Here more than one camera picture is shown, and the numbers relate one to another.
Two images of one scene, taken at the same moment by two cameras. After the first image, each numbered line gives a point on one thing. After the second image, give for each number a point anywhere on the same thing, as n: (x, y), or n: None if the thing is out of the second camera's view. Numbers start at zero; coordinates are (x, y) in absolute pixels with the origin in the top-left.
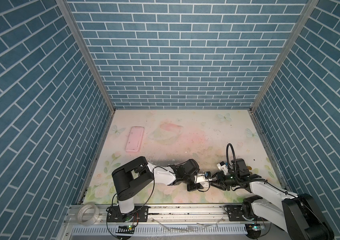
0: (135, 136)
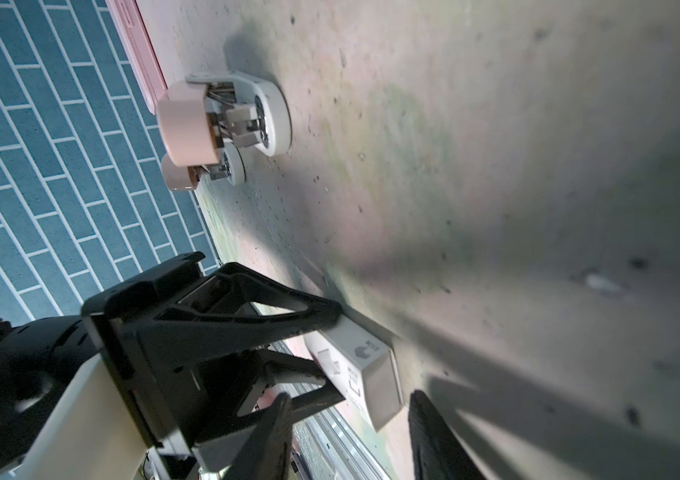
0: (133, 32)
